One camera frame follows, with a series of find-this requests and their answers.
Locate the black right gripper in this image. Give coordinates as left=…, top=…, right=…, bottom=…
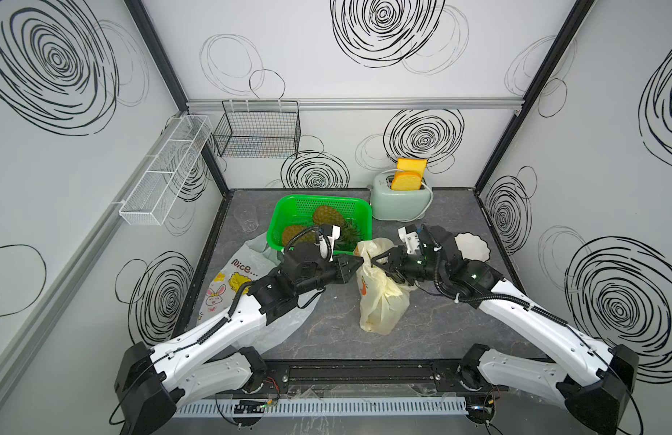
left=369, top=244, right=446, bottom=285

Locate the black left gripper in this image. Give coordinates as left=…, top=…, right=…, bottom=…
left=294, top=254, right=364, bottom=298

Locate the yellowish fruit print plastic bag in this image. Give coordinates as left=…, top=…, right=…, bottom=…
left=355, top=237, right=416, bottom=335

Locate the white bunny print plastic bag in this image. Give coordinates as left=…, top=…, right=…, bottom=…
left=197, top=233, right=319, bottom=355

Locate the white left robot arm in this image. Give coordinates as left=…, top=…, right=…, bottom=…
left=114, top=244, right=364, bottom=434

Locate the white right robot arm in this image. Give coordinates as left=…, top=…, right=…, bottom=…
left=366, top=225, right=639, bottom=434

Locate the green pineapple middle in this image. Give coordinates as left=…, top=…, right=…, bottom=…
left=312, top=205, right=362, bottom=252

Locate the green pineapple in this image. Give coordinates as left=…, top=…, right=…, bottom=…
left=281, top=225, right=316, bottom=247
left=312, top=205, right=362, bottom=252

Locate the green pineapple front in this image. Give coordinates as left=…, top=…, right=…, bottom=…
left=281, top=225, right=316, bottom=247

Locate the mint green toaster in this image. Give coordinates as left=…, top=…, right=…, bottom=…
left=370, top=169, right=434, bottom=222

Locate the green plastic basket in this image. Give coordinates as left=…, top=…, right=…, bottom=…
left=267, top=194, right=372, bottom=254

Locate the front toast slice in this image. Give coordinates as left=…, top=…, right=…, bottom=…
left=390, top=171, right=422, bottom=191

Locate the toast slice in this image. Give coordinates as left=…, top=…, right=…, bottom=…
left=397, top=158, right=428, bottom=178
left=390, top=171, right=422, bottom=191

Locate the white scalloped plate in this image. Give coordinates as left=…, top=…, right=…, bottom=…
left=455, top=233, right=491, bottom=262

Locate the back toast slice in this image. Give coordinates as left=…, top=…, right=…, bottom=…
left=397, top=158, right=428, bottom=178

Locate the clear plastic cup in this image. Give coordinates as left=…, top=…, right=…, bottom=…
left=234, top=204, right=260, bottom=233

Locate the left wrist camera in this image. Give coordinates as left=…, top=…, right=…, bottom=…
left=317, top=224, right=341, bottom=262

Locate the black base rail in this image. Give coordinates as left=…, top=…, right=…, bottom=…
left=236, top=359, right=493, bottom=395

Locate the black wire wall basket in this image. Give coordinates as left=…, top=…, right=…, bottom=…
left=213, top=100, right=301, bottom=159

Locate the white mesh wall shelf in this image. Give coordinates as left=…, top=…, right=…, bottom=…
left=119, top=114, right=211, bottom=226

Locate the grey slotted cable duct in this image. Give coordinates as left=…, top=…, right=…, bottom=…
left=174, top=397, right=470, bottom=419

